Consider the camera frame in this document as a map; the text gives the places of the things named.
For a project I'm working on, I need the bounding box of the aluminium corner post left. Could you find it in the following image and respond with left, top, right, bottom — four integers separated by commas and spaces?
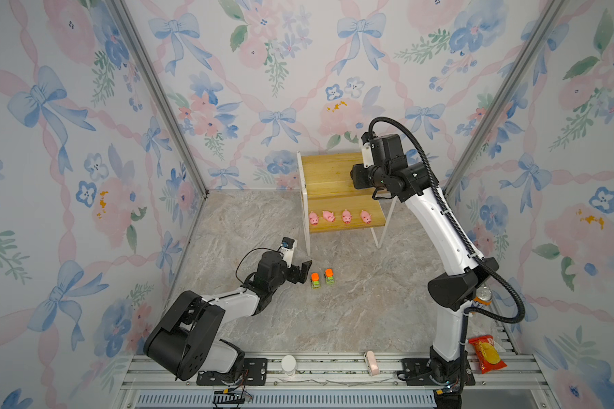
106, 0, 209, 199

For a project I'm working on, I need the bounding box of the white frame wooden shelf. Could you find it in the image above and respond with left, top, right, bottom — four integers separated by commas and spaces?
297, 153, 397, 254

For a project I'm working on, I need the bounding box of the red snack bag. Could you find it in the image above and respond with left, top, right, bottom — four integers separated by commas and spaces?
468, 335, 508, 374

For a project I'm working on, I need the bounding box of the orange soda can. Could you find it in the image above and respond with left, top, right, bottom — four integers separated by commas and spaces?
474, 286, 493, 306

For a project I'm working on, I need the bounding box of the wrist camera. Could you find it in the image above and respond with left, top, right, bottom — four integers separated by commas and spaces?
360, 131, 376, 168
279, 237, 296, 267

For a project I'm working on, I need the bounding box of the aluminium corner post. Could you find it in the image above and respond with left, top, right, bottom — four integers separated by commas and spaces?
106, 0, 209, 199
444, 0, 568, 200

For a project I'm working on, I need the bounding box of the orange green toy truck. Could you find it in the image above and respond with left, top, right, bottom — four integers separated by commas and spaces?
310, 273, 321, 289
325, 269, 334, 285

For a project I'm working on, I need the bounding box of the aluminium corner post right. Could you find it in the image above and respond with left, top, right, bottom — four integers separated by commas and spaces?
444, 0, 568, 200

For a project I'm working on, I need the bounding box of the white round cap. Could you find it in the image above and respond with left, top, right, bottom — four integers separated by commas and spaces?
281, 354, 297, 377

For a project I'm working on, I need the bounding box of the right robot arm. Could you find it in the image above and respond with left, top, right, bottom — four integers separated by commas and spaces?
351, 132, 488, 392

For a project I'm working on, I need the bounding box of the pink eraser block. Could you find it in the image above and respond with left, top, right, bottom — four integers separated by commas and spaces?
363, 350, 380, 377

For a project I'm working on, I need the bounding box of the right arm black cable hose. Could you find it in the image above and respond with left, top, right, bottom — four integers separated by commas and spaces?
367, 116, 526, 325

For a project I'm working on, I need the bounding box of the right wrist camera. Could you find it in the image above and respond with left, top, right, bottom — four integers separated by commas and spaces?
360, 131, 376, 168

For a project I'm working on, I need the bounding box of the pink toy pig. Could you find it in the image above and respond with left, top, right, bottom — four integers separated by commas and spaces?
342, 210, 352, 224
309, 211, 320, 226
360, 211, 373, 224
322, 211, 336, 223

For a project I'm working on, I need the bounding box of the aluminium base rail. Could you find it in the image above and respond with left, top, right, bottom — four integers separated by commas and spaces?
113, 353, 559, 408

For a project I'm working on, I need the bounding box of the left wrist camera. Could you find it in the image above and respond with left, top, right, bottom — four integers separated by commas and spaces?
279, 237, 296, 267

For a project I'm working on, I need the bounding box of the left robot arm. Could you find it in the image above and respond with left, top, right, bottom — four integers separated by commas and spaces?
143, 246, 312, 384

